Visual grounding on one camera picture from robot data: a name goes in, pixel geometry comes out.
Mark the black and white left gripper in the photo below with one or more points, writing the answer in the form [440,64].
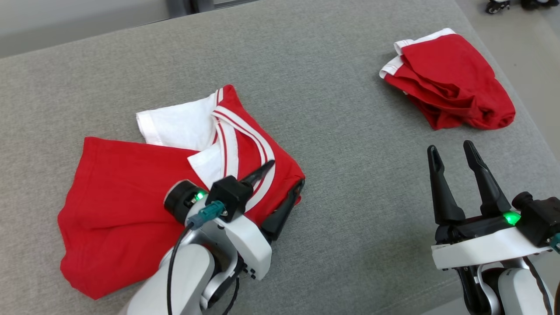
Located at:
[245,249]

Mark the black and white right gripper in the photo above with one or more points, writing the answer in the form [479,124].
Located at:
[481,249]

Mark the red shorts with white trim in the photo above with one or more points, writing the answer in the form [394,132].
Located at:
[455,74]

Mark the red and white jersey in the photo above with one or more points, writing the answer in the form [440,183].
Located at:
[118,205]

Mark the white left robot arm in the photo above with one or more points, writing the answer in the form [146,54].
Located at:
[192,275]

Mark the black caster wheel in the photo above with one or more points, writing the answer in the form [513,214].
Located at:
[536,3]
[498,6]

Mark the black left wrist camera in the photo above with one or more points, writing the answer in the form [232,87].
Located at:
[229,194]

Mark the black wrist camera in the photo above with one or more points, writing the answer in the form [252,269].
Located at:
[229,194]
[542,218]

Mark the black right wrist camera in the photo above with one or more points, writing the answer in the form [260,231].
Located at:
[542,218]

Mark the grey metal post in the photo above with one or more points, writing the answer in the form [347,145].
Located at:
[179,6]

